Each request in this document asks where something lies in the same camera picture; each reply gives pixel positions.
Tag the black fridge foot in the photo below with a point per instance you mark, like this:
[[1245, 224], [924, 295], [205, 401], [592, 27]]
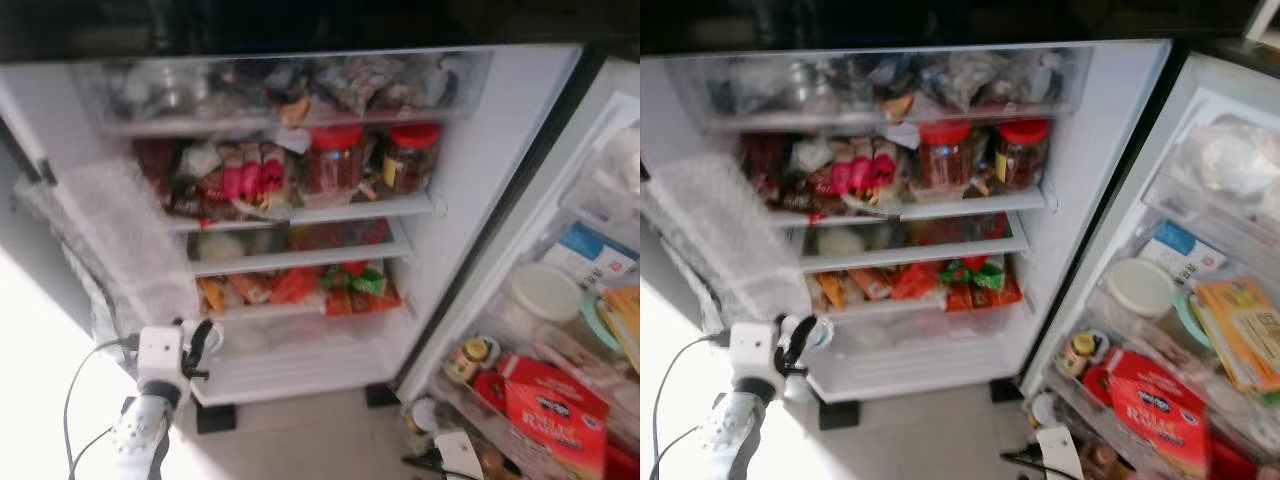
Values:
[[382, 395], [838, 415], [1007, 390], [215, 418]]

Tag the white bottom fridge drawer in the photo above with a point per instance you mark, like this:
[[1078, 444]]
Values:
[[930, 360], [320, 365]]

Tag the white fridge shelf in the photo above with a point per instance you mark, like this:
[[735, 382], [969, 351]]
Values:
[[350, 212], [970, 205], [920, 255], [300, 258]]

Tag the clear fridge drawer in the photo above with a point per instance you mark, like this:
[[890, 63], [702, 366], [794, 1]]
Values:
[[780, 112], [200, 118]]

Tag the white fridge door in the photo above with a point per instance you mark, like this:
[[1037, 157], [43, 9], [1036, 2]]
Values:
[[1215, 85], [612, 85]]

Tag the white fridge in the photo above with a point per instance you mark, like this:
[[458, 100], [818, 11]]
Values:
[[480, 150], [1100, 150]]

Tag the orange snack packet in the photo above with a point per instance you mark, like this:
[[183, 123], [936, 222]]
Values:
[[832, 290], [212, 295]]

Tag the pale round food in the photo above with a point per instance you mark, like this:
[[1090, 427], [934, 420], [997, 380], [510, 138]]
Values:
[[840, 242], [220, 247]]

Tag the clear bubble wrap sheet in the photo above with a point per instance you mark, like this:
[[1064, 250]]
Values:
[[730, 235]]

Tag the red green snack packet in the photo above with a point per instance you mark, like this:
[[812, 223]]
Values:
[[970, 273], [355, 280]]

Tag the pink wrapped food pack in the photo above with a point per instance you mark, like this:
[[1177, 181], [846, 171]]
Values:
[[252, 178], [862, 172]]

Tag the red flat packet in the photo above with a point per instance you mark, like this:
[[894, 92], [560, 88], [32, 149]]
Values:
[[955, 230], [340, 235]]

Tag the yellow orange packet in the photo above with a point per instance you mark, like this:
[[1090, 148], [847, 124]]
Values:
[[1240, 330], [625, 325]]

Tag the teal rimmed container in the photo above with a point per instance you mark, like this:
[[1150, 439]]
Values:
[[1188, 320], [597, 325]]

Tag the red lidded brown jar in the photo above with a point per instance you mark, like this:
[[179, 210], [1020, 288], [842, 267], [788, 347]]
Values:
[[945, 160], [335, 165]]

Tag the blue and white carton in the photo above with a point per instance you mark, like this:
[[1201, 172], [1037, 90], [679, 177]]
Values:
[[590, 255], [1185, 250]]

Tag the red cardboard box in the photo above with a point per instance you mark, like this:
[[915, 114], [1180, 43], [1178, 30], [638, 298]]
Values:
[[1158, 405], [555, 410]]

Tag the white lidded round container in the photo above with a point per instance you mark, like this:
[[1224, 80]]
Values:
[[1141, 286], [545, 290]]

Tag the small yellow lidded jar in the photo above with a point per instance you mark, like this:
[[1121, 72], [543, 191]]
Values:
[[472, 358], [1080, 352]]

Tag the red lidded jar yellow label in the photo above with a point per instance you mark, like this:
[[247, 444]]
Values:
[[412, 162], [1023, 158]]

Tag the red plastic container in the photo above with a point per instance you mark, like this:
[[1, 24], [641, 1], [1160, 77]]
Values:
[[490, 390], [1095, 385]]

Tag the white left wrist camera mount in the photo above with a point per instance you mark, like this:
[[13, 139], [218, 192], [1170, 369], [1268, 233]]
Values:
[[160, 352], [752, 350]]

